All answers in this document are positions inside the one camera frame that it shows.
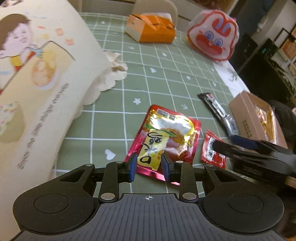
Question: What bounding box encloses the black silver snack bar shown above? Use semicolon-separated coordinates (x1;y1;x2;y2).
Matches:
197;92;239;136

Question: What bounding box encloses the pink gift box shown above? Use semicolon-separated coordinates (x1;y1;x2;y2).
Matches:
229;90;287;148

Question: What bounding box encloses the yellow senbei cracker pack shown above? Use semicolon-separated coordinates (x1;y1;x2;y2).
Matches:
255;106;278;144

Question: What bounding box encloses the small red snack packet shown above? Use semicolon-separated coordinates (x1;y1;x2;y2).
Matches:
201;130;226;169

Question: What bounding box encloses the red yellow jerky packet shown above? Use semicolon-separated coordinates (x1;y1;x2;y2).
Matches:
125;104;201;181

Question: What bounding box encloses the black jacket on chair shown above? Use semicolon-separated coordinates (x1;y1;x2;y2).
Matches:
268;100;295;153

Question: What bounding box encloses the black fish tank cabinet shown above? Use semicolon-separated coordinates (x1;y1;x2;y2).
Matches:
229;35;295;104

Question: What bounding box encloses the green grid tablecloth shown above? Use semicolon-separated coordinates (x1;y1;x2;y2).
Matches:
53;11;243;197

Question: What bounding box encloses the red rabbit face bag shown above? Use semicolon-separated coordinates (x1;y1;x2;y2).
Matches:
186;9;239;62

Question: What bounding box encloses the cream cartoon tote bag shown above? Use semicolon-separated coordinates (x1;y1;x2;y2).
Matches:
1;1;115;240

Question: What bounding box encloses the orange tissue box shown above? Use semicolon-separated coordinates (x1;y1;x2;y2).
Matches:
125;13;176;44

